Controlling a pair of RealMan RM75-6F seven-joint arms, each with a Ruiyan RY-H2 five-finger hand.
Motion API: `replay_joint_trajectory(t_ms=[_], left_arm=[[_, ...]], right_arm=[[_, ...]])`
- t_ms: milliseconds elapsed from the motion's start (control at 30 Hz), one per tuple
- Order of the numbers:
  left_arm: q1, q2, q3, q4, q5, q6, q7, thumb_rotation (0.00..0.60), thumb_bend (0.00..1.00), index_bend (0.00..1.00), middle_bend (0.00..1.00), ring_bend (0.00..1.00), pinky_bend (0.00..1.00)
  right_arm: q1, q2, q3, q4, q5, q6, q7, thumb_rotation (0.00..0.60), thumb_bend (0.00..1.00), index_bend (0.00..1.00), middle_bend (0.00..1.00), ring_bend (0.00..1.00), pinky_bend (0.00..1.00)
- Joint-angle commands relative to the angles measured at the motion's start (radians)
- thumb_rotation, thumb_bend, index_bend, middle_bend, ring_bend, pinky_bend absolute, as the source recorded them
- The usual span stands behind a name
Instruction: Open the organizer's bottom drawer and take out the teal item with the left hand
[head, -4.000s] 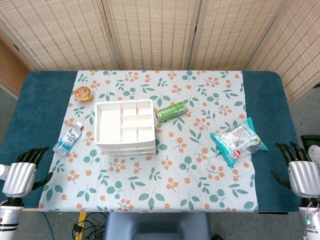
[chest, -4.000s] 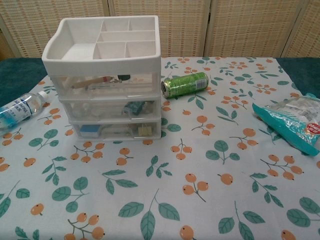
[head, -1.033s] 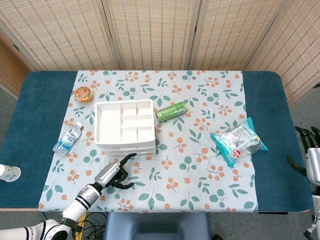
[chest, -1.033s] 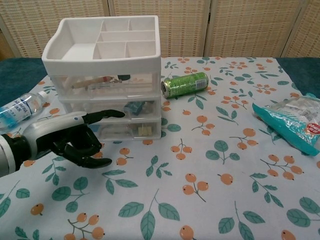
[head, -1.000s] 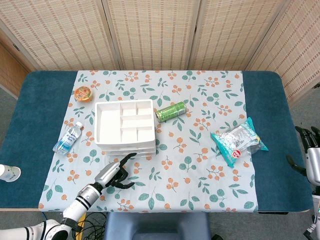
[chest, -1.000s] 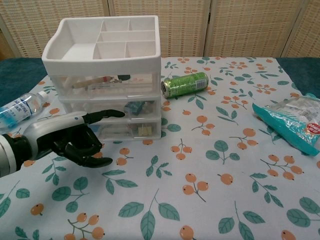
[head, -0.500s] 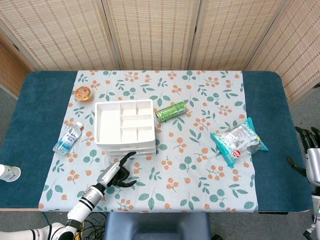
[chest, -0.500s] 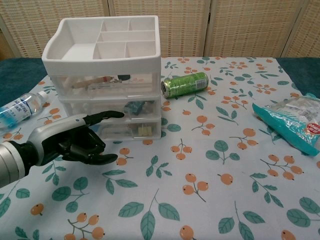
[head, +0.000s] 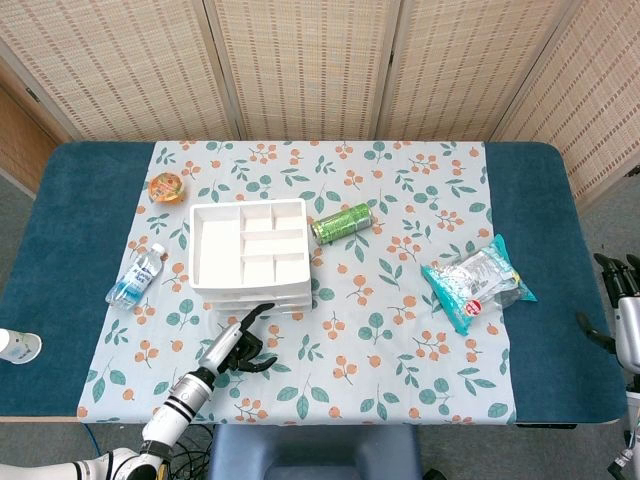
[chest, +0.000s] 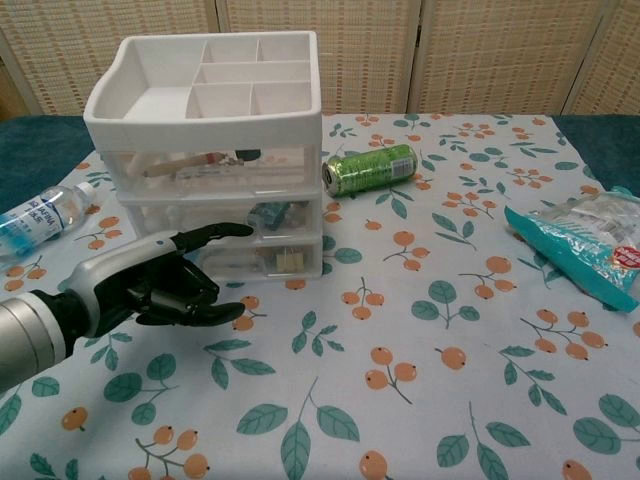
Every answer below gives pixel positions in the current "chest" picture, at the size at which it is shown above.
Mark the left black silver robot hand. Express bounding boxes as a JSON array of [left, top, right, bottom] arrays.
[[59, 221, 256, 341]]

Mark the white plastic drawer organizer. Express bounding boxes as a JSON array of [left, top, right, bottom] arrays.
[[83, 30, 325, 281]]

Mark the small green patterned packet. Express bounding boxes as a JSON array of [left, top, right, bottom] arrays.
[[248, 202, 286, 232]]

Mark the clear plastic water bottle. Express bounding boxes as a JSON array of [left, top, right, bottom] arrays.
[[0, 181, 97, 261]]

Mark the wooden stick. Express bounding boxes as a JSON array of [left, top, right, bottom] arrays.
[[143, 152, 221, 178]]

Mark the pale yellow clip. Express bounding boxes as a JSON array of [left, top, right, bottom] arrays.
[[275, 251, 306, 274]]

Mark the floral fruit print tablecloth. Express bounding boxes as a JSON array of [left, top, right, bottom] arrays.
[[0, 113, 640, 480]]

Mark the green drink can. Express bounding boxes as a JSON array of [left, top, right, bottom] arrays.
[[321, 143, 419, 200]]

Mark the woven bamboo folding screen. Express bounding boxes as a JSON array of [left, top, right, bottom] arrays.
[[0, 0, 640, 121]]

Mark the teal clear snack bag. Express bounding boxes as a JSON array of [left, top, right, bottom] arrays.
[[503, 185, 640, 315]]

